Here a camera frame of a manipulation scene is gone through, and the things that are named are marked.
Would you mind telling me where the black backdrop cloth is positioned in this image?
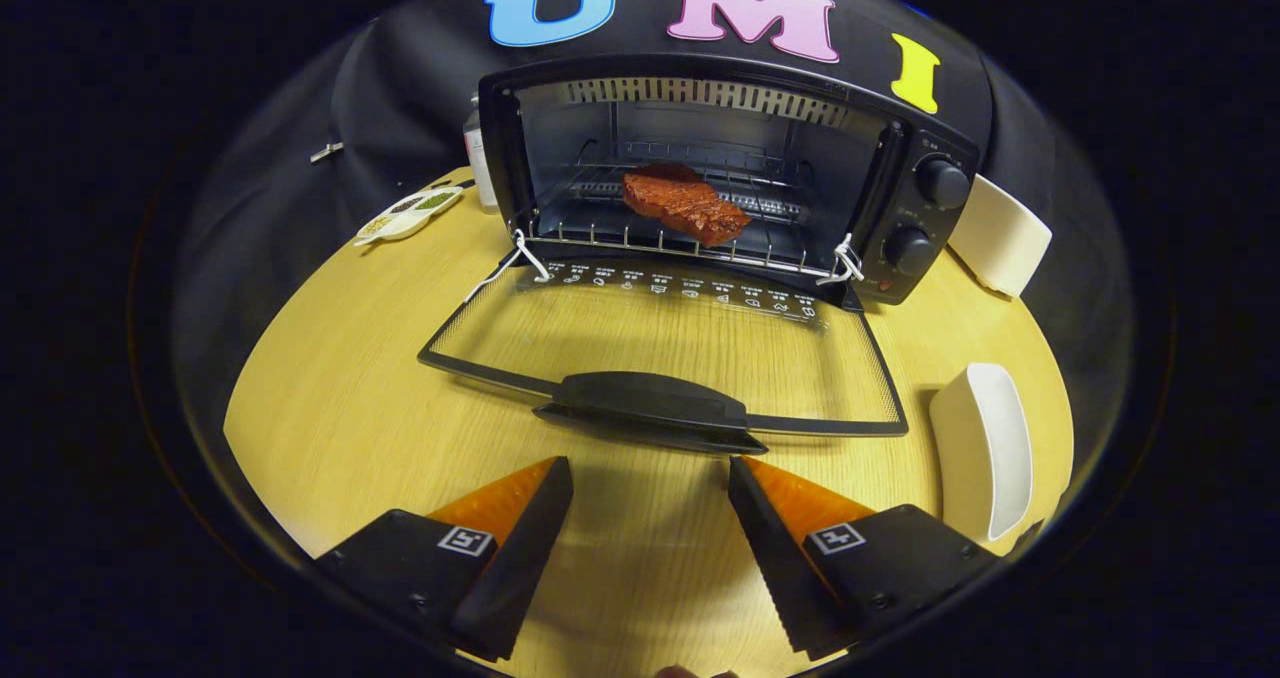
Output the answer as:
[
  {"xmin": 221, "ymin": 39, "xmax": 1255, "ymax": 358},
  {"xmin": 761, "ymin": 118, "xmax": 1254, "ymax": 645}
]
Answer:
[{"xmin": 170, "ymin": 0, "xmax": 1136, "ymax": 439}]

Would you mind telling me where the white divided condiment dish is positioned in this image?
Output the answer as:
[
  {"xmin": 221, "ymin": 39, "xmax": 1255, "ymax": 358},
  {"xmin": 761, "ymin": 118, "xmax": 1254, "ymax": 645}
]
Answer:
[{"xmin": 354, "ymin": 186, "xmax": 464, "ymax": 248}]

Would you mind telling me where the black toaster oven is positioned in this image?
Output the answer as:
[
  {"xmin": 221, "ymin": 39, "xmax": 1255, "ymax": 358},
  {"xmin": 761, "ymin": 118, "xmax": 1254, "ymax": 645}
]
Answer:
[{"xmin": 417, "ymin": 53, "xmax": 981, "ymax": 456}]

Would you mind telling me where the white bread toaster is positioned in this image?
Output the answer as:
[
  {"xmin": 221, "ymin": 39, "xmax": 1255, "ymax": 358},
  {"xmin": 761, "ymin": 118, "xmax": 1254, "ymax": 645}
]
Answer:
[{"xmin": 946, "ymin": 173, "xmax": 1053, "ymax": 299}]

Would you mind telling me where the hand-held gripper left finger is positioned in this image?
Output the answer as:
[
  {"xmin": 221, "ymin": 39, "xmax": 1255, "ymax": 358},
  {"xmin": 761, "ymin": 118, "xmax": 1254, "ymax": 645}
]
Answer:
[{"xmin": 315, "ymin": 456, "xmax": 576, "ymax": 662}]

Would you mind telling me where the white rectangular plate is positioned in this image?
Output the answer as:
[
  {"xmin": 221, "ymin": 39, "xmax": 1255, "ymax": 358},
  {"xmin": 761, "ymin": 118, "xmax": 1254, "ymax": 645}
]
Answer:
[{"xmin": 928, "ymin": 363, "xmax": 1034, "ymax": 542}]

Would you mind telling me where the reddish brown steak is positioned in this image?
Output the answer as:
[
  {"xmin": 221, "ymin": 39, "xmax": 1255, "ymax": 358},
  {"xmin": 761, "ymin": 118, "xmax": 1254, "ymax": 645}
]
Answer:
[{"xmin": 622, "ymin": 164, "xmax": 752, "ymax": 249}]

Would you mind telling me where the clear plastic bottle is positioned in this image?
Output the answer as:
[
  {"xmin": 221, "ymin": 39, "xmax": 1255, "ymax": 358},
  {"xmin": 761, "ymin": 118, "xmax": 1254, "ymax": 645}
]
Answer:
[{"xmin": 463, "ymin": 93, "xmax": 499, "ymax": 214}]

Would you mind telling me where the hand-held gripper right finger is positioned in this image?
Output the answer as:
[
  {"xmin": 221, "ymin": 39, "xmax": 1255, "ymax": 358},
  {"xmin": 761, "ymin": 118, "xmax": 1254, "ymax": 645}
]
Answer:
[{"xmin": 727, "ymin": 455, "xmax": 1002, "ymax": 659}]

